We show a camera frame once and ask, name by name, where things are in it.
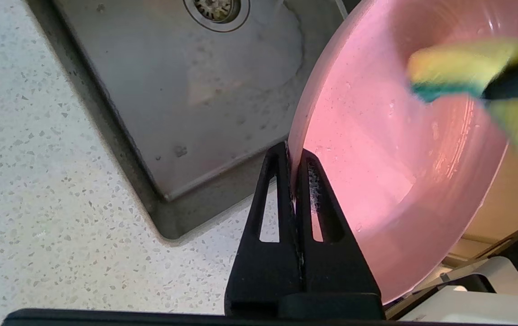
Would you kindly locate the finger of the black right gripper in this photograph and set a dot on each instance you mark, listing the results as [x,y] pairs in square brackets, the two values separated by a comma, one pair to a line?
[517,81]

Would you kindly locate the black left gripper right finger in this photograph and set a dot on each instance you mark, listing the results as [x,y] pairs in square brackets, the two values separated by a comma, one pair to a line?
[340,276]

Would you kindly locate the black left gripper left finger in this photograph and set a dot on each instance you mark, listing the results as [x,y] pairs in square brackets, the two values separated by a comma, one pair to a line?
[261,276]

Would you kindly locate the yellow fish-shaped sponge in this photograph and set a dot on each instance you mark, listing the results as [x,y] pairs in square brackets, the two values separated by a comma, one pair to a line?
[462,68]

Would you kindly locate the large pink plate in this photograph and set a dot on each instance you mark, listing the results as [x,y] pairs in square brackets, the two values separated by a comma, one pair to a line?
[399,158]

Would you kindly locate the stainless steel sink basin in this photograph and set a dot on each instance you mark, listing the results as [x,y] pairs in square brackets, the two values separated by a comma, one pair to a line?
[186,90]

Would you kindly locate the round metal drain strainer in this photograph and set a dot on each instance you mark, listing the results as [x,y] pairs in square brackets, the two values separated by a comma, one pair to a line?
[216,11]

